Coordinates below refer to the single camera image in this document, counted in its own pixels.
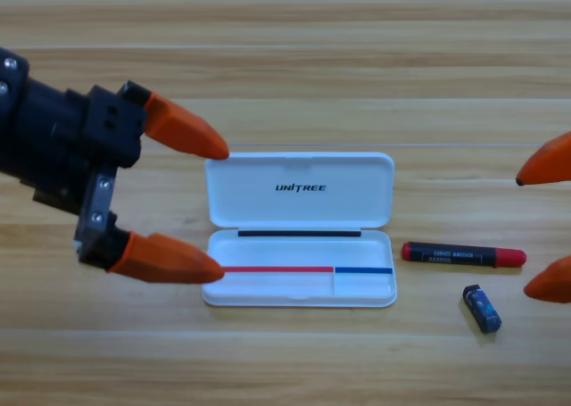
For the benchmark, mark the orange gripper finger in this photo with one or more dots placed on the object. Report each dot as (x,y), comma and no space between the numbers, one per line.
(548,165)
(553,283)
(169,259)

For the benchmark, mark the white Unitree pencil case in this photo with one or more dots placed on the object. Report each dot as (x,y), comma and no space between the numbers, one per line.
(299,254)

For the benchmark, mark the blue and black eraser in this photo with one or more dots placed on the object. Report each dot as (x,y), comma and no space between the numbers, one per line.
(482,310)

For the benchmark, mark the red and black marker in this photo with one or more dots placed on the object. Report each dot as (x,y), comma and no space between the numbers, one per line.
(459,254)

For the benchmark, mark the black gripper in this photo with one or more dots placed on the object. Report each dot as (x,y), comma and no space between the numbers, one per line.
(58,129)

